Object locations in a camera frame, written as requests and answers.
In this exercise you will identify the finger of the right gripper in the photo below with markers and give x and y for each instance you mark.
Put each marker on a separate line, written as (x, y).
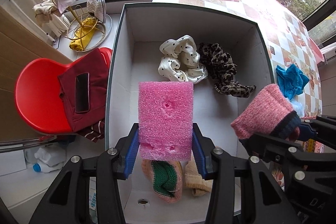
(266, 147)
(321, 129)

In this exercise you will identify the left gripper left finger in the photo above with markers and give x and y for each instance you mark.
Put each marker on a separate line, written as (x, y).
(113, 165)

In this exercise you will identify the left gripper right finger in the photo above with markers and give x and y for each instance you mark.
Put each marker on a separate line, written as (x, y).
(217, 165)

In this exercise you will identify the pink knitted sock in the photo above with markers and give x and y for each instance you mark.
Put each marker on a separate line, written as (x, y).
(269, 113)

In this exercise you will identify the pink foam sponge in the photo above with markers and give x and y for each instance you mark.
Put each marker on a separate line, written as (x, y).
(165, 120)

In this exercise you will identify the blue cloth scrunchie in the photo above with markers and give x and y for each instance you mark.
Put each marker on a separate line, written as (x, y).
(291, 81)

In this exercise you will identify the light blue fluffy scrunchie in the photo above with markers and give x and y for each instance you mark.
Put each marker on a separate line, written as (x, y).
(297, 106)

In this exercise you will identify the beige knitted sock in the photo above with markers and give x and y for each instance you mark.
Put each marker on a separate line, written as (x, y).
(194, 181)

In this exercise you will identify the pink green knitted item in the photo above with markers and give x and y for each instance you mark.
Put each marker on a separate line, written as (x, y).
(166, 177)

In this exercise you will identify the white plastic bottle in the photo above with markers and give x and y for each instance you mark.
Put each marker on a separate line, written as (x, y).
(46, 159)

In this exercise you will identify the dark red fabric bag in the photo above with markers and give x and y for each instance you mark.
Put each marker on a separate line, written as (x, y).
(83, 89)

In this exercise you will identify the leopard print scrunchie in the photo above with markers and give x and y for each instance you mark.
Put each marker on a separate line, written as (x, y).
(222, 71)

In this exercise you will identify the white polka dot scrunchie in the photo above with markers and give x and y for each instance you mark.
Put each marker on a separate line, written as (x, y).
(181, 61)

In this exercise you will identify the red plastic chair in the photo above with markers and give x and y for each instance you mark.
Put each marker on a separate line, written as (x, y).
(37, 98)

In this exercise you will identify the grey open storage box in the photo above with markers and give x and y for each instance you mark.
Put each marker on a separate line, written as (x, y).
(142, 28)

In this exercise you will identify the yellow cloth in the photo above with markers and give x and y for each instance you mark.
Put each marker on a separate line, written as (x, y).
(83, 34)

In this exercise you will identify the grey striped cloth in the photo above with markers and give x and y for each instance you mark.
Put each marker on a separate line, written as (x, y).
(97, 8)

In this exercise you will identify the patterned checkered tablecloth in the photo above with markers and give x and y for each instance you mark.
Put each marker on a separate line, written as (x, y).
(287, 41)

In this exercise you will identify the cream cloth on rack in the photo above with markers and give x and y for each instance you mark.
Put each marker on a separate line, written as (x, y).
(48, 13)

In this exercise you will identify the gold wire rack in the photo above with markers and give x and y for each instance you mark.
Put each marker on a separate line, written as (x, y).
(79, 12)

